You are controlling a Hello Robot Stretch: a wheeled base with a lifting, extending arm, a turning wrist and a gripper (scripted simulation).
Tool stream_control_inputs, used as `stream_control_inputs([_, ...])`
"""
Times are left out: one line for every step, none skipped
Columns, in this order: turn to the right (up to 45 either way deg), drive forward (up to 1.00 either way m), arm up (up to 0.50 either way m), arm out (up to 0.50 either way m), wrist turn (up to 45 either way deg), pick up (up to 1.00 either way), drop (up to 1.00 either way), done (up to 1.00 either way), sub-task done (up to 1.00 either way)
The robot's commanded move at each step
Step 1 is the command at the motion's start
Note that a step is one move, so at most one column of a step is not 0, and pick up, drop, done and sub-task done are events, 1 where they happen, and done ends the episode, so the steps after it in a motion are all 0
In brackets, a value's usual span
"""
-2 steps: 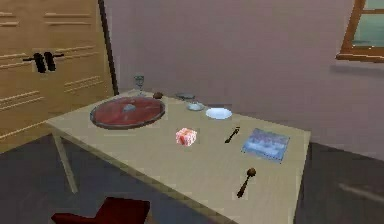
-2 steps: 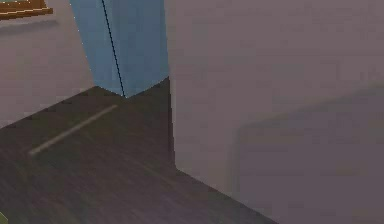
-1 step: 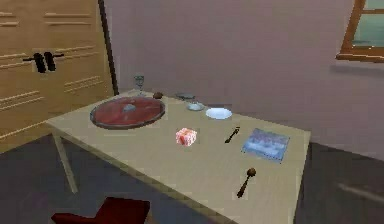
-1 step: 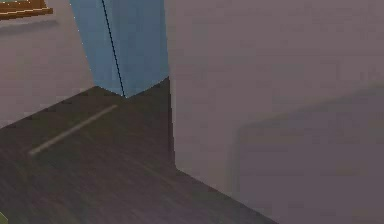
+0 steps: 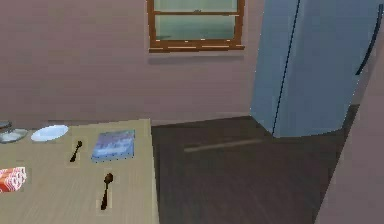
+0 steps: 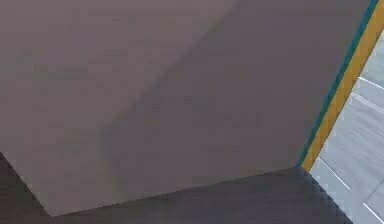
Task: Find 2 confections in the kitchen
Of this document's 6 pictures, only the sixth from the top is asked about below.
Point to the yellow and teal door frame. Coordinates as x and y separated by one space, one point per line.
346 84

